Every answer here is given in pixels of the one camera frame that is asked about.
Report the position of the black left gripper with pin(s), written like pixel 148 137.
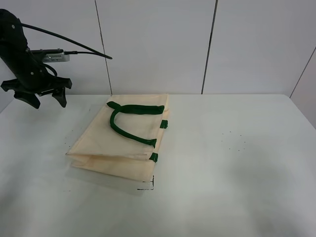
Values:
pixel 39 80

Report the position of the cream linen bag green handles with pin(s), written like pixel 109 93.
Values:
pixel 124 138

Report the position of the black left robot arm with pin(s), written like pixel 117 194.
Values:
pixel 14 48

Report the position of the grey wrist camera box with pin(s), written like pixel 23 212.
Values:
pixel 51 55

